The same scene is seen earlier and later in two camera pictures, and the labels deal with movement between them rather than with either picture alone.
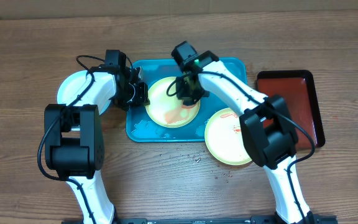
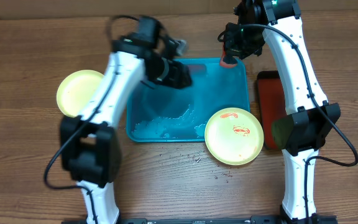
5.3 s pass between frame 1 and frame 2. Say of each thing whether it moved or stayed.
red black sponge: moved
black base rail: stayed
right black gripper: moved
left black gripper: moved
